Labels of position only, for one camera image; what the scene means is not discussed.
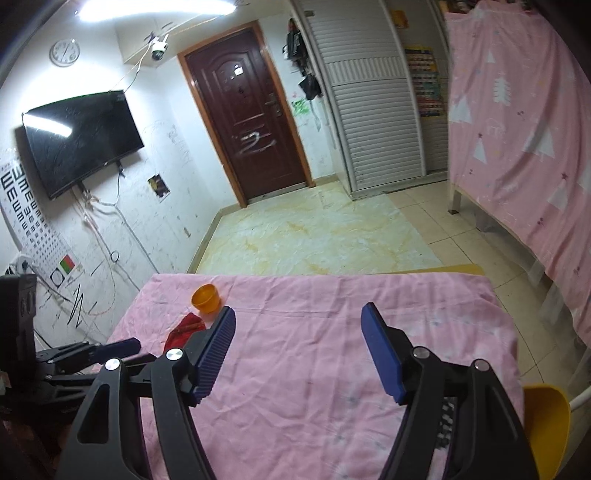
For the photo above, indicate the colourful wall chart poster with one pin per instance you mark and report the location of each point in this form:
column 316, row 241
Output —
column 425, row 77

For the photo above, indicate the red cloth item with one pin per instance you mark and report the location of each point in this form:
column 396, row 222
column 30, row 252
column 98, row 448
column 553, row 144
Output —
column 181, row 333

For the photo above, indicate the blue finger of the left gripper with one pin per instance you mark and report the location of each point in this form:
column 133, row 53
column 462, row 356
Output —
column 120, row 350

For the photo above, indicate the fluorescent ceiling light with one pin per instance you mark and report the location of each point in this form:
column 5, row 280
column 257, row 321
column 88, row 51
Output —
column 103, row 10

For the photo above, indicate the wall mounted black television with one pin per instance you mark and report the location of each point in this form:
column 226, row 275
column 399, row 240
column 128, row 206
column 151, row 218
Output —
column 72, row 139

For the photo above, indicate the white security camera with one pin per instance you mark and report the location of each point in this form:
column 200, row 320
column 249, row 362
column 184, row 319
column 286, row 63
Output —
column 157, row 46

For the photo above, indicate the white louvered wardrobe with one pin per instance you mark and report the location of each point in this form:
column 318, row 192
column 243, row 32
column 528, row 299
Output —
column 374, row 109

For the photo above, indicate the pink tree pattern curtain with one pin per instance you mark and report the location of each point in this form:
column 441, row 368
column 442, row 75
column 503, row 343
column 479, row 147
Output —
column 519, row 139

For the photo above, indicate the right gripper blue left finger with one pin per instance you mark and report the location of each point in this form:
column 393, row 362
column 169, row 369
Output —
column 208, row 351

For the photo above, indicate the eye chart poster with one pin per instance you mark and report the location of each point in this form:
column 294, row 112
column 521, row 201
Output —
column 47, row 252

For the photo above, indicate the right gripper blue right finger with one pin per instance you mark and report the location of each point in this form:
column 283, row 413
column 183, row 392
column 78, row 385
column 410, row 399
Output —
column 388, row 348

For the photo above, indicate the round white wall clock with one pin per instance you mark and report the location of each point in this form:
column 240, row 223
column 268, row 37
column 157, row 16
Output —
column 65, row 52

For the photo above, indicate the pink bed sheet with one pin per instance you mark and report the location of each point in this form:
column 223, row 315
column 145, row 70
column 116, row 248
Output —
column 298, row 395

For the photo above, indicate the small orange plastic bowl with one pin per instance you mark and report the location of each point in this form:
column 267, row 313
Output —
column 206, row 299

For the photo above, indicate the dark brown wooden door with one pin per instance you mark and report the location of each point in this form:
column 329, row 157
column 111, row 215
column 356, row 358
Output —
column 243, row 105

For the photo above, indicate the black hanging bags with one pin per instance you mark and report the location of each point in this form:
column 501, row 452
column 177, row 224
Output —
column 297, row 52

